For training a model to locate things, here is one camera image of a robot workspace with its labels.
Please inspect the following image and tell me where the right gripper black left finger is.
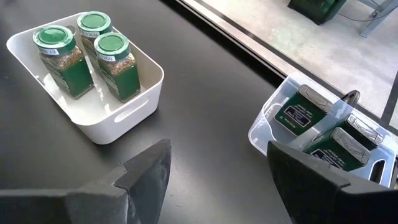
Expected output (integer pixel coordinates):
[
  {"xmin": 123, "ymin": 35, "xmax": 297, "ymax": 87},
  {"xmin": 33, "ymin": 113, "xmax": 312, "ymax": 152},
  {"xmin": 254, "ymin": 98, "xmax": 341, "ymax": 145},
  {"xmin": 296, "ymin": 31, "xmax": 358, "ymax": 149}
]
[{"xmin": 63, "ymin": 138, "xmax": 173, "ymax": 224}]

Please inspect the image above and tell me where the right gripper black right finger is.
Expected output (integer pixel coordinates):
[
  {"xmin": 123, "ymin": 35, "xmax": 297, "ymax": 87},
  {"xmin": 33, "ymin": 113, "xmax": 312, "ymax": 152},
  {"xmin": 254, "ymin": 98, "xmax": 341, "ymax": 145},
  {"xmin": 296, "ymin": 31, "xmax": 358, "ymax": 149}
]
[{"xmin": 266, "ymin": 139, "xmax": 398, "ymax": 224}]

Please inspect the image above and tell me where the dark green black pepper tin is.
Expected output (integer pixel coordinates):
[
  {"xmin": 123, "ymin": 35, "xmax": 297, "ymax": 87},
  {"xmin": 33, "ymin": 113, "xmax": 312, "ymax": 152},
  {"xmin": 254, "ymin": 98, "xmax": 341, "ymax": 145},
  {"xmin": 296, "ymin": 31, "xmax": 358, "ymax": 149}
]
[
  {"xmin": 302, "ymin": 126, "xmax": 372, "ymax": 172},
  {"xmin": 273, "ymin": 83, "xmax": 334, "ymax": 137},
  {"xmin": 334, "ymin": 113, "xmax": 386, "ymax": 152}
]

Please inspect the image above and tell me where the green-lidded glass spice jar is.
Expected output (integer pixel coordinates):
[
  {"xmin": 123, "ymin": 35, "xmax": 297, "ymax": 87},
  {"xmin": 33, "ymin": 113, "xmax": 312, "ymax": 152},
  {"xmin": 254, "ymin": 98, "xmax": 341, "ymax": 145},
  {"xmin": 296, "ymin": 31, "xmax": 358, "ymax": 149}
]
[
  {"xmin": 76, "ymin": 11, "xmax": 113, "ymax": 75},
  {"xmin": 32, "ymin": 24, "xmax": 95, "ymax": 100},
  {"xmin": 93, "ymin": 32, "xmax": 142, "ymax": 103}
]

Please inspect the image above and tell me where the clear plastic bin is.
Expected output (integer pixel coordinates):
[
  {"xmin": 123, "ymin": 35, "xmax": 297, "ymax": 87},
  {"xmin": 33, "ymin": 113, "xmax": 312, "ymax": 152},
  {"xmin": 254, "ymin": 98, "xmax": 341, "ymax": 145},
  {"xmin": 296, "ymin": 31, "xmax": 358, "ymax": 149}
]
[{"xmin": 248, "ymin": 72, "xmax": 398, "ymax": 189}]

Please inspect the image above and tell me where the white plastic bin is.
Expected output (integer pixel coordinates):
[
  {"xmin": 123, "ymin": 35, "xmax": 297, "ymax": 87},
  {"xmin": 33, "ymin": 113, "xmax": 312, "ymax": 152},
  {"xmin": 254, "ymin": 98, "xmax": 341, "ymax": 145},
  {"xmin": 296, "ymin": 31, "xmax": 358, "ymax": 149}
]
[{"xmin": 5, "ymin": 11, "xmax": 165, "ymax": 146}]

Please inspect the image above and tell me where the dark green floor case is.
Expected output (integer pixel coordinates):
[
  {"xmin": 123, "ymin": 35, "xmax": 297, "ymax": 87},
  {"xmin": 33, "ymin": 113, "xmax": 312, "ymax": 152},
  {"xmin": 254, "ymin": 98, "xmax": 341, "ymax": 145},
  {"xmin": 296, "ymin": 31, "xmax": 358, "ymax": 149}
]
[{"xmin": 287, "ymin": 0, "xmax": 348, "ymax": 26}]

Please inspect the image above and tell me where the grey metal leg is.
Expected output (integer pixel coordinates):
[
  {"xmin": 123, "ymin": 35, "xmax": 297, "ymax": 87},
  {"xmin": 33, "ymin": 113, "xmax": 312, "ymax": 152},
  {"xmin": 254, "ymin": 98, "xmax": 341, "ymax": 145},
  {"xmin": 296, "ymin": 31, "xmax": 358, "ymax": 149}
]
[{"xmin": 359, "ymin": 0, "xmax": 398, "ymax": 39}]

